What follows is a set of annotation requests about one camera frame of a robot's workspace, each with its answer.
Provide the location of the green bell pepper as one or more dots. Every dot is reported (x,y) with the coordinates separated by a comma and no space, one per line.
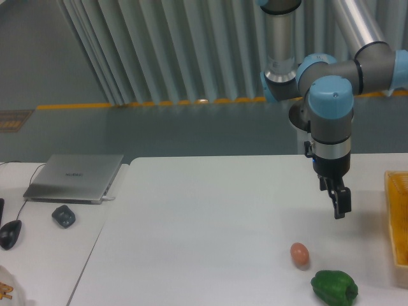
(334,287)

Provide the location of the yellow plastic basket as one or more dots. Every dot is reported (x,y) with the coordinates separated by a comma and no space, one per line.
(395,184)

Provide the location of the brown egg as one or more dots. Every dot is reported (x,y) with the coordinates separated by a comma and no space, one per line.
(299,254)

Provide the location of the silver closed laptop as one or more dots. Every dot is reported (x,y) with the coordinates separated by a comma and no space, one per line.
(74,178)

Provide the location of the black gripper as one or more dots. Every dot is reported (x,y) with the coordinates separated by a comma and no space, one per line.
(333,170)

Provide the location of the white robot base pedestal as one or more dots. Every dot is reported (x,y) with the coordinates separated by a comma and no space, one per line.
(299,119)

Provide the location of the black computer mouse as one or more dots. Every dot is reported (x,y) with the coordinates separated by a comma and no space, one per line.
(10,233)

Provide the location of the white printed bag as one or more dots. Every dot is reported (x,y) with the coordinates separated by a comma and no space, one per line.
(11,291)

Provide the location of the white folding partition screen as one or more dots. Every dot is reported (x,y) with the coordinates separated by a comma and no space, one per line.
(170,51)

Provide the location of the small black plastic holder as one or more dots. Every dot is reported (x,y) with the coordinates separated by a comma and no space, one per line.
(64,216)

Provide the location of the black device at edge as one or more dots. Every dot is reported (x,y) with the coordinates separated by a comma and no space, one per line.
(1,209)

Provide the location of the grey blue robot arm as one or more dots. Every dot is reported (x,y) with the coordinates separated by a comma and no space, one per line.
(325,88)

